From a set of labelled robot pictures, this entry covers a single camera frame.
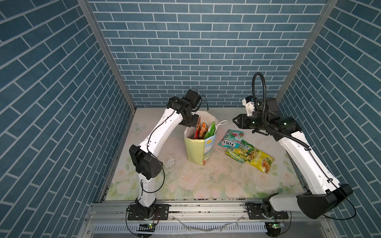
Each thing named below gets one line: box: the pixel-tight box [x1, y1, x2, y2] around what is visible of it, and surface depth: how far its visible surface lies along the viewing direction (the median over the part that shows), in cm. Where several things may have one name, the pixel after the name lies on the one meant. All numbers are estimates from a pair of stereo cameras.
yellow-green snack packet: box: [245, 147, 275, 175], surface depth 91 cm
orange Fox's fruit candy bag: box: [198, 121, 209, 140], surface depth 90 cm
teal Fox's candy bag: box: [218, 128, 245, 149], surface depth 100 cm
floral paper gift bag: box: [184, 110, 228, 166], surface depth 80 cm
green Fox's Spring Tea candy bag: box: [224, 139, 255, 164], surface depth 96 cm
